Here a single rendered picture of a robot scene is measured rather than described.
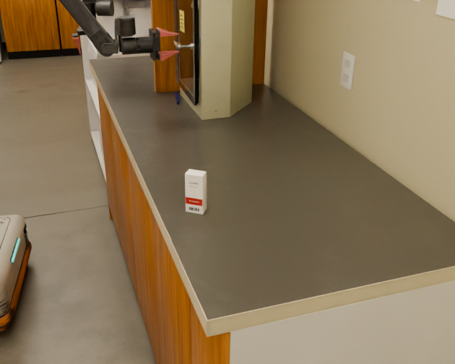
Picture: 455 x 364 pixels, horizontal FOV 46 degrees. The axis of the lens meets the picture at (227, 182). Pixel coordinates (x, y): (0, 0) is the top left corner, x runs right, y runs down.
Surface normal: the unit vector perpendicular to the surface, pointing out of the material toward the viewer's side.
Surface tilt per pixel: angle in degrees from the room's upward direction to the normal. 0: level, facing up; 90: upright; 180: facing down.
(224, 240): 0
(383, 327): 90
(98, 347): 0
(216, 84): 90
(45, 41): 90
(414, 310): 90
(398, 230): 0
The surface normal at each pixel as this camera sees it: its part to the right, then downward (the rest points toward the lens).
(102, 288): 0.02, -0.89
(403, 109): -0.95, 0.14
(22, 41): 0.32, 0.43
